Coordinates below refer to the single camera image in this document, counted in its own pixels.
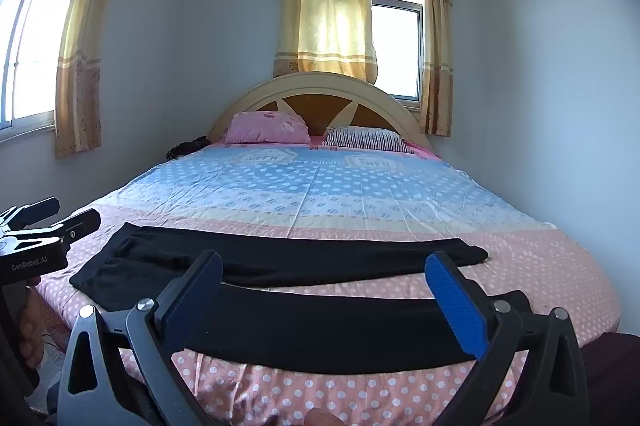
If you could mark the large window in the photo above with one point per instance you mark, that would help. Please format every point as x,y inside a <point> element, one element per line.
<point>35,31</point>

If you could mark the pink pillow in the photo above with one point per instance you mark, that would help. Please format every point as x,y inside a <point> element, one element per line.
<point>267,128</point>

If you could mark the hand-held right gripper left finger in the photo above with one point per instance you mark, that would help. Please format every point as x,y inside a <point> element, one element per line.
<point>197,291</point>

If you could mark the small window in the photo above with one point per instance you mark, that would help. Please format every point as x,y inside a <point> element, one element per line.
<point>397,41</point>

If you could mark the striped pillow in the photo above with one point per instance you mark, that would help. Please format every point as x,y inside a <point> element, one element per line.
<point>365,138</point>

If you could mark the narrow yellow curtain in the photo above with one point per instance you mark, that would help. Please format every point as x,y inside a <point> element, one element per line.
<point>436,46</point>

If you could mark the black pants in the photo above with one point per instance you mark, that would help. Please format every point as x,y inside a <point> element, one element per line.
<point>300,256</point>

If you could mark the bed with dotted sheet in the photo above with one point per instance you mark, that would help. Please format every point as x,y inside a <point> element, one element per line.
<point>350,191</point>

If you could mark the person's left hand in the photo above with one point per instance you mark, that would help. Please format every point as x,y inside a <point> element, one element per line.
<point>30,331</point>

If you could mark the dark clothing beside bed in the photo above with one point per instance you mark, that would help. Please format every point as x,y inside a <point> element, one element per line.
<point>186,147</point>

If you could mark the wide yellow curtain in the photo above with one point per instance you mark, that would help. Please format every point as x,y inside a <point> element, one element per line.
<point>325,16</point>
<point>85,56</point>

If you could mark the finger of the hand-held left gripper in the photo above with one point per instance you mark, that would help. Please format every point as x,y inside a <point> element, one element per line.
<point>75,226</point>
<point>37,208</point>

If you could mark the cream wooden headboard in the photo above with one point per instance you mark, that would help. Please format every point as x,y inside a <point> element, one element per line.
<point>320,106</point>

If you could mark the dark maroon clothing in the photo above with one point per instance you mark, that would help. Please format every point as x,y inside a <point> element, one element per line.
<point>615,371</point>

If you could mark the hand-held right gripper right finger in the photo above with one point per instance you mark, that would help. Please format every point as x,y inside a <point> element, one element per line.
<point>457,311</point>

